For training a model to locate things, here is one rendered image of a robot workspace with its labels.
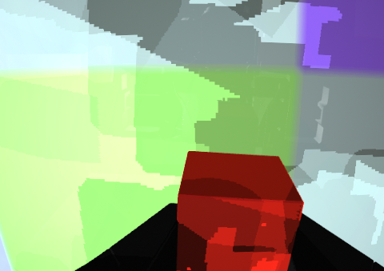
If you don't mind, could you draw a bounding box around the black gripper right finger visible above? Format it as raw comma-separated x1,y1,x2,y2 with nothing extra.
287,213,384,271

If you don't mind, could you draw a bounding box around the red cube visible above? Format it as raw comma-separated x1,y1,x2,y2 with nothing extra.
176,151,304,271

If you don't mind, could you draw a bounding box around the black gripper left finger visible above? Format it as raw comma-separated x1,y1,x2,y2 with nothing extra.
75,203,178,271

